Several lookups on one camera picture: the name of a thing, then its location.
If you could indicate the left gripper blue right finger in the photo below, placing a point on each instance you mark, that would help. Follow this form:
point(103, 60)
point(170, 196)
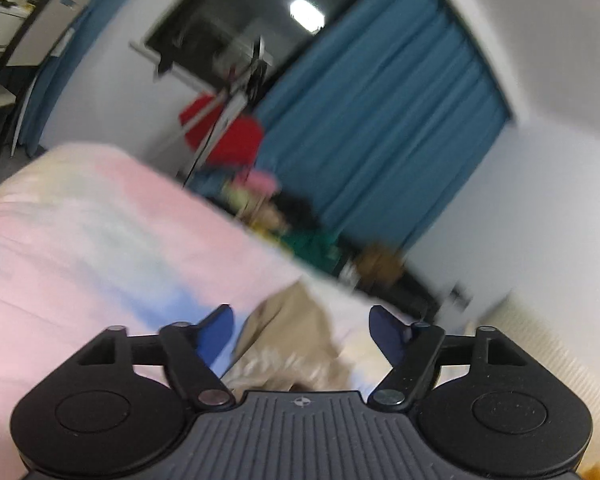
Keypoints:
point(390, 335)

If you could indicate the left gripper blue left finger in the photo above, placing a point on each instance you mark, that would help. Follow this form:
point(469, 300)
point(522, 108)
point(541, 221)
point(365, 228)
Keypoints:
point(214, 338)

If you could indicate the tan printed t-shirt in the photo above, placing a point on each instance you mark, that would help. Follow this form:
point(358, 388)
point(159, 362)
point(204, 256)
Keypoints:
point(287, 344)

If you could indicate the yellow-green garment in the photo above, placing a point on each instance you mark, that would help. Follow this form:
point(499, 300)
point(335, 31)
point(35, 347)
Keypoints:
point(236, 197)

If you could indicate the black garment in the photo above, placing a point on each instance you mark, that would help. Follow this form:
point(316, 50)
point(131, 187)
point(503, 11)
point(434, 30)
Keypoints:
point(297, 211)

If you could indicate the pink garment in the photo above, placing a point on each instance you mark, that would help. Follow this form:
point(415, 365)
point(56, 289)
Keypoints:
point(257, 181)

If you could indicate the quilted beige headboard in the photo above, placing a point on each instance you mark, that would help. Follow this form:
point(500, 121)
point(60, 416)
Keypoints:
point(517, 321)

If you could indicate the pastel tie-dye bed cover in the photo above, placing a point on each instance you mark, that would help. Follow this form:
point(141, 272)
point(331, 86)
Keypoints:
point(90, 237)

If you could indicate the blue curtain right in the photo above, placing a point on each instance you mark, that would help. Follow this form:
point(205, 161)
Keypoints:
point(383, 120)

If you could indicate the blue curtain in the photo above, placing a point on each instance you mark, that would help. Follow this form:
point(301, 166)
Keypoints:
point(383, 120)
point(56, 72)

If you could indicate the white tripod stand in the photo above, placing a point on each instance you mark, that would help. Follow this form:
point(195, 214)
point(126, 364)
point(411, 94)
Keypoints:
point(219, 130)

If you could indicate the yellow plush toy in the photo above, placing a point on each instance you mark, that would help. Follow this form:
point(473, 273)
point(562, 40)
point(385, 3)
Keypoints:
point(592, 473)

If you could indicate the dark window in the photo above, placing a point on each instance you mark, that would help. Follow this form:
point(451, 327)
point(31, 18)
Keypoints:
point(210, 39)

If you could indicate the black and white chair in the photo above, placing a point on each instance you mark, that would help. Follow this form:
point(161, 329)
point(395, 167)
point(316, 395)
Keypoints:
point(30, 46)

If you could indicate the blue curtain left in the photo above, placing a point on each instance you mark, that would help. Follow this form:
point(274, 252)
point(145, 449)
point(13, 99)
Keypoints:
point(56, 72)

